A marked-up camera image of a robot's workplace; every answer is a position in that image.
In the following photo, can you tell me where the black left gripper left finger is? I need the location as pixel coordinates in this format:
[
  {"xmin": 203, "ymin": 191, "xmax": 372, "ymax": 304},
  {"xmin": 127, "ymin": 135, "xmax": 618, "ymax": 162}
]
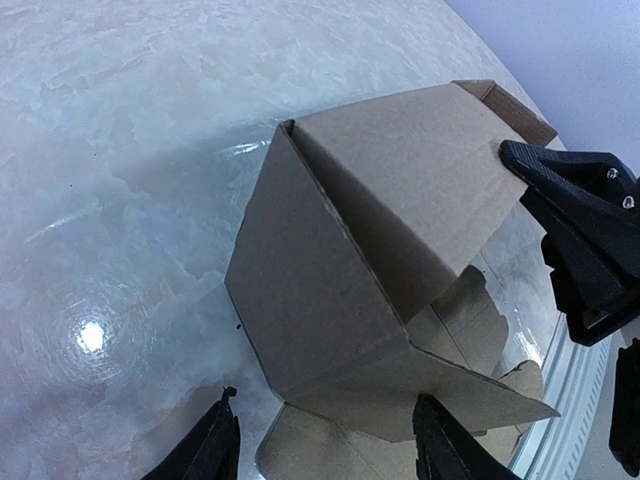
[{"xmin": 142, "ymin": 387, "xmax": 240, "ymax": 480}]

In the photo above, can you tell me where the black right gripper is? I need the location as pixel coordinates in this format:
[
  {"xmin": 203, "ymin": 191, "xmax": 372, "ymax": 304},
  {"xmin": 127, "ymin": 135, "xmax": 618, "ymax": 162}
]
[{"xmin": 499, "ymin": 140, "xmax": 639, "ymax": 346}]

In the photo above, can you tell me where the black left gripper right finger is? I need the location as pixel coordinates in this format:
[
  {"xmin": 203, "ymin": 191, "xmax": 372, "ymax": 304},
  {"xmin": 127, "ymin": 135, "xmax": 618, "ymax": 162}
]
[{"xmin": 412, "ymin": 394, "xmax": 515, "ymax": 480}]

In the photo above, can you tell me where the brown cardboard box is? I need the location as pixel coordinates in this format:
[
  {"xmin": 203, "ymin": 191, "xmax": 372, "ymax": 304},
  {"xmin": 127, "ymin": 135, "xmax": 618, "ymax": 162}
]
[{"xmin": 225, "ymin": 80, "xmax": 555, "ymax": 479}]

